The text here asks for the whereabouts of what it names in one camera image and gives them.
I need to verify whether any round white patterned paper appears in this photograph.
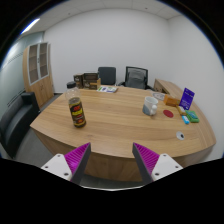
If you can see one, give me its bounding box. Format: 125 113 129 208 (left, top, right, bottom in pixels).
152 92 167 102

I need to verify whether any round grey desk grommet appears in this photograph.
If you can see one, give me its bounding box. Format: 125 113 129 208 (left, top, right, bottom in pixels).
175 131 186 141

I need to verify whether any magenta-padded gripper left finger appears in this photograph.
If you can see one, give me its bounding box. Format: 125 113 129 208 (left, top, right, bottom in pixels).
40 142 92 186

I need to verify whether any flat round red coaster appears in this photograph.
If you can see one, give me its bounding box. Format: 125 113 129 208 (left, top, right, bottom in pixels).
162 109 175 119

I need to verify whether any white mug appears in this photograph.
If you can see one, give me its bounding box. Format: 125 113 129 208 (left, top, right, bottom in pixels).
142 96 159 117

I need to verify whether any grey mesh-back office chair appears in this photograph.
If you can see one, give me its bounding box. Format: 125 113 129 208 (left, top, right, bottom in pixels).
118 65 155 91

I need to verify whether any purple standing pouch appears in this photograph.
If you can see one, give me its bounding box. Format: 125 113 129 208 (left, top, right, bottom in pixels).
178 87 196 111

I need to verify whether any tan cardboard box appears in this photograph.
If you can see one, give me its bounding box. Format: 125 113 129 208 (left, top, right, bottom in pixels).
83 78 102 91

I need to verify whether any small yellow white-labelled box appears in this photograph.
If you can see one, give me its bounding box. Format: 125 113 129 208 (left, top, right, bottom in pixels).
176 105 187 117

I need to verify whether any wooden side desk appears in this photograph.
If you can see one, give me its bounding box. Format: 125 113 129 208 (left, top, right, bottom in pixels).
153 78 184 98

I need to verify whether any wooden glass-door cabinet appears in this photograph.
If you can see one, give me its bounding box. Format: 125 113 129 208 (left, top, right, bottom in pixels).
22 41 55 109

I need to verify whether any clear bottle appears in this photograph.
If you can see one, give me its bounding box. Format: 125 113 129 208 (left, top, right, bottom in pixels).
65 81 87 129

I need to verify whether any white green purple leaflet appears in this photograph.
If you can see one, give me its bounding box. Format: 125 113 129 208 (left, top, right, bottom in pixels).
96 85 119 94

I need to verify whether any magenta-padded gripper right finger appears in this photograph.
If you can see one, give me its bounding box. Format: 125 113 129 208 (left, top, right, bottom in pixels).
131 142 184 186

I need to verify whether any green packet stack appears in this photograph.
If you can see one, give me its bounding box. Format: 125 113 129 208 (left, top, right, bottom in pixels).
185 109 200 124

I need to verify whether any black padded office chair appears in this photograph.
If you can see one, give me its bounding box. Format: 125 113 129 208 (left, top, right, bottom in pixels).
97 66 118 87

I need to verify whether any black leather sofa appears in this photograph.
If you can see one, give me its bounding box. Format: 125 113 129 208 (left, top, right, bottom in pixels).
0 91 41 159

